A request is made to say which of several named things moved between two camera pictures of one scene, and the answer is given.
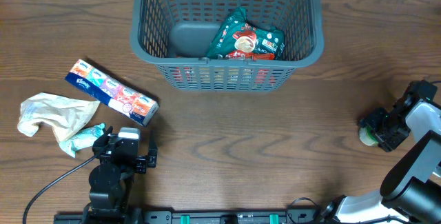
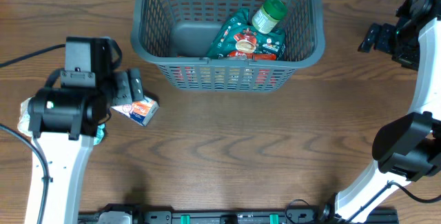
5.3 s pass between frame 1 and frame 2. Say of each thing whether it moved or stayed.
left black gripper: moved
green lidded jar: moved
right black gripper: moved
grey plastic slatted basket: stayed
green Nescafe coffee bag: stayed
